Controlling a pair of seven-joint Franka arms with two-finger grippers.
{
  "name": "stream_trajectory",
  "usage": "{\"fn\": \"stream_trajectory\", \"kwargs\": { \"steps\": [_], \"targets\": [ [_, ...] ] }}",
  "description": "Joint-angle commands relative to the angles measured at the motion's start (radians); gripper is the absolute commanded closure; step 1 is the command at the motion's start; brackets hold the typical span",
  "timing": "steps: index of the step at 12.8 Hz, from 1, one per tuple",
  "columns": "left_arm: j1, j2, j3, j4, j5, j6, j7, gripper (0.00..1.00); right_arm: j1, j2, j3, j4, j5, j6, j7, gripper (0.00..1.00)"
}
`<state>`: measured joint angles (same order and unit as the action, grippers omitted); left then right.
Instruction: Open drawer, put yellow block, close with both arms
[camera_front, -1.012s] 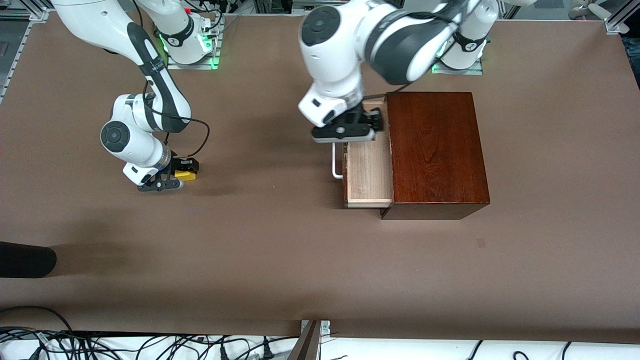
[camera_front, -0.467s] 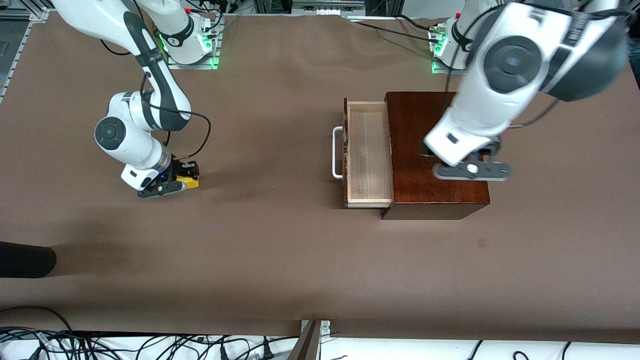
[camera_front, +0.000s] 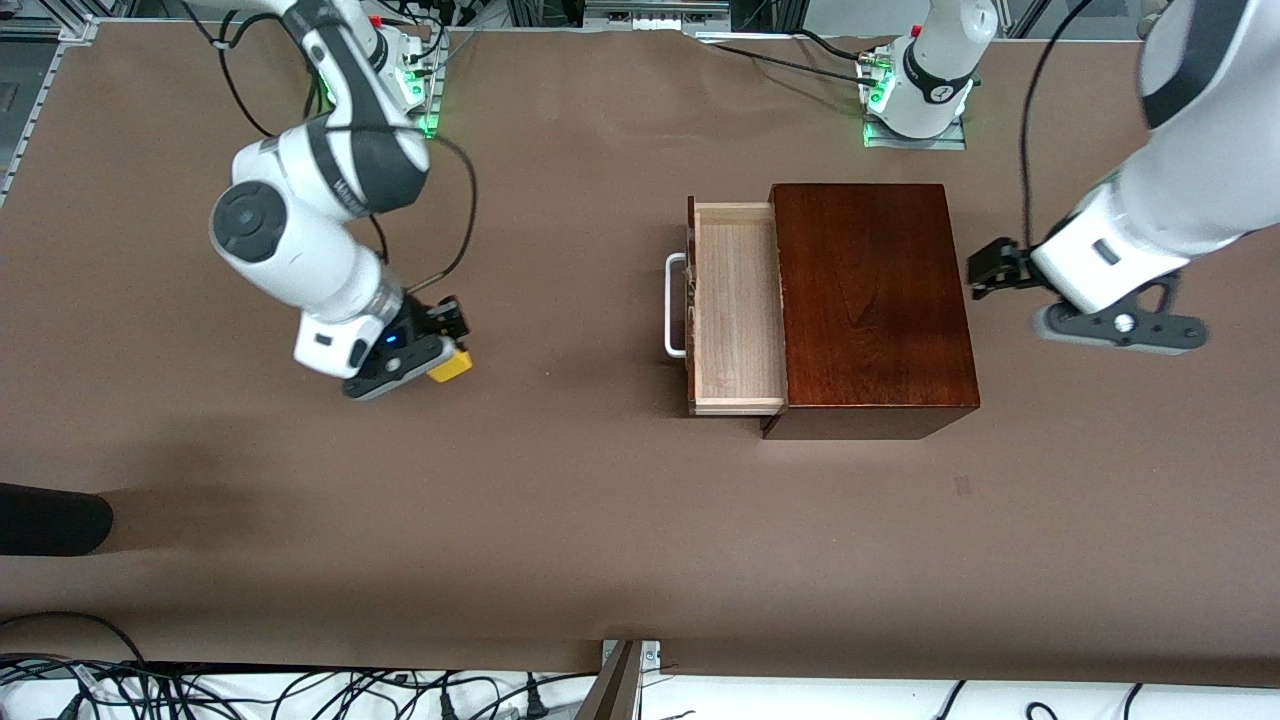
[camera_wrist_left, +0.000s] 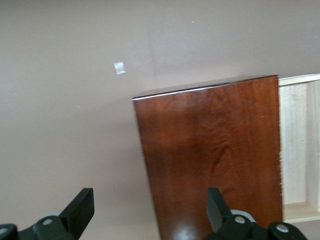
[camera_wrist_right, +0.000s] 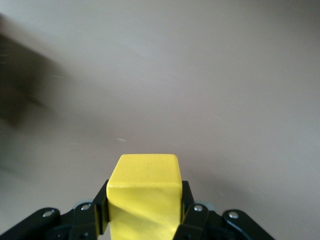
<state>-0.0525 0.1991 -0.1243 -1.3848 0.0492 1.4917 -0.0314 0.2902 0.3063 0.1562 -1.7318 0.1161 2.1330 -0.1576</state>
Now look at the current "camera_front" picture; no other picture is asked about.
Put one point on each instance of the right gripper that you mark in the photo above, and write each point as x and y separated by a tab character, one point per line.
432	321

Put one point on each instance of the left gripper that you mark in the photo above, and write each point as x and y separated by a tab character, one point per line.
1003	266

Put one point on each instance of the yellow cube block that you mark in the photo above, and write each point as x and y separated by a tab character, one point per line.
452	366

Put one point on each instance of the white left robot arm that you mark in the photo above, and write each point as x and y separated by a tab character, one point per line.
1200	180

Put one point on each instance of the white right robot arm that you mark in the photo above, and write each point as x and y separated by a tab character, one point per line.
290	240

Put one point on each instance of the dark brown wooden cabinet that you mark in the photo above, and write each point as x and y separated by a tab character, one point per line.
880	300

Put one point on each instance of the brown table cover sheet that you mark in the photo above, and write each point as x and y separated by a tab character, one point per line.
500	500

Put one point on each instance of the black cylindrical object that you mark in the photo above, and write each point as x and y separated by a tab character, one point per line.
50	520

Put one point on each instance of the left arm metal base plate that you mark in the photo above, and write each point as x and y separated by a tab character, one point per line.
945	142

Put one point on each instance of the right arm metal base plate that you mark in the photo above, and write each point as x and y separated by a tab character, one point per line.
430	110

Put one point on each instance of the silver corner bracket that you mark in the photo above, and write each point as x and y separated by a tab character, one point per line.
651	655

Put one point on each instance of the grey metal post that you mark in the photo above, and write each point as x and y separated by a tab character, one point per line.
615	690

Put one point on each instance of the aluminium edge rail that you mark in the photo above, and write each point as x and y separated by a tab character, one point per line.
35	110

